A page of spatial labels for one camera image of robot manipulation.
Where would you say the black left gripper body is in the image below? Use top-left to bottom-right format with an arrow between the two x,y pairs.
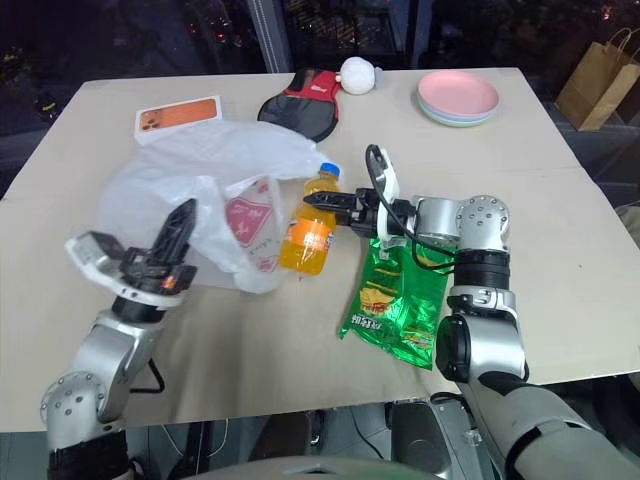
118,245 -> 199,297

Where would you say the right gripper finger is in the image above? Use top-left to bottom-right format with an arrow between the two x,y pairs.
301,190 -> 359,212
322,204 -> 362,229

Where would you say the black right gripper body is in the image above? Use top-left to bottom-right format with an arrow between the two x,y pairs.
348,186 -> 387,240

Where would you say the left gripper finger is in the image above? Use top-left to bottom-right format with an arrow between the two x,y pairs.
164,201 -> 199,266
149,198 -> 197,260

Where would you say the orange drink bottle blue cap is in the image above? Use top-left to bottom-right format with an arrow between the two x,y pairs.
277,162 -> 343,277

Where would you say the white plastic bag red print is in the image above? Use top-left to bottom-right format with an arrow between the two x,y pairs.
94,118 -> 327,294

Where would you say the green chip bag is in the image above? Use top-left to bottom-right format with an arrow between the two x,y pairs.
338,236 -> 450,372

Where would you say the light brown paper bag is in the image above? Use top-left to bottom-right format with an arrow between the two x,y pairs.
554,27 -> 637,133

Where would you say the white orange phone box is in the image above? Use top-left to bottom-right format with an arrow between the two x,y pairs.
134,94 -> 224,147

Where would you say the pale blue plate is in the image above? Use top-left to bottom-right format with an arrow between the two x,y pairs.
420,102 -> 497,130

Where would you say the white plush ball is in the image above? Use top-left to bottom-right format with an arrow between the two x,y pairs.
335,56 -> 385,96

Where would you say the pale green plate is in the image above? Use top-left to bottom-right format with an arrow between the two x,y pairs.
417,94 -> 500,122

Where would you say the pink plate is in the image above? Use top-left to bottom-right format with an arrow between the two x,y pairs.
417,69 -> 501,115

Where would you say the grey robot torso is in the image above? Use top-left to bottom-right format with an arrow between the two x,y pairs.
177,453 -> 507,480

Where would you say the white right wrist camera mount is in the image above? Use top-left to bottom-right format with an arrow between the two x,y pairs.
368,144 -> 417,247

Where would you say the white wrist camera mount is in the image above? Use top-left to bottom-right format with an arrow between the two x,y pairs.
64,231 -> 184,309
368,144 -> 417,247

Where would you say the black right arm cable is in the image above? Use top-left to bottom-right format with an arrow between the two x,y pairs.
365,144 -> 455,275

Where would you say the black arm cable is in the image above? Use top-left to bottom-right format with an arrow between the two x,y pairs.
130,356 -> 166,394
365,144 -> 455,275

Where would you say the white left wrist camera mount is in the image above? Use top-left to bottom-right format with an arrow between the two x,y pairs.
64,231 -> 184,309

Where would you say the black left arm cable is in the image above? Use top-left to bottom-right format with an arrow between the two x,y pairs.
130,356 -> 166,394

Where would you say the grey window frame post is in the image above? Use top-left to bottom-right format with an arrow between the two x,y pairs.
248,0 -> 295,72

